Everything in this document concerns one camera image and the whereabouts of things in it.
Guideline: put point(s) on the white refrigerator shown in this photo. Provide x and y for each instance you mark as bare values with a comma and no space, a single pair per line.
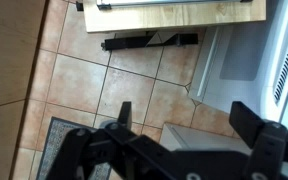
190,140

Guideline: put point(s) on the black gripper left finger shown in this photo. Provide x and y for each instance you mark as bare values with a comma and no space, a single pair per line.
94,150

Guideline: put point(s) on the aluminium frame rail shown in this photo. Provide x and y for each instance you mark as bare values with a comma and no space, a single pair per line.
150,2

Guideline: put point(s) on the white electric stove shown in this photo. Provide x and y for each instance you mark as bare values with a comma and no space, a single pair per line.
244,50

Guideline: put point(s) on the patterned floor rug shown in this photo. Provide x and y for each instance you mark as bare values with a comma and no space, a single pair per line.
55,140

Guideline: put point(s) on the wooden kitchen cabinet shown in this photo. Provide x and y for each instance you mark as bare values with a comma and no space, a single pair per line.
7,66

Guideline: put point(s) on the black metal table foot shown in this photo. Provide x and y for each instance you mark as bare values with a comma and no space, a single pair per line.
127,42

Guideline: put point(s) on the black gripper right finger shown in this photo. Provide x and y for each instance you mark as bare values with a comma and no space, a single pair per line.
267,150

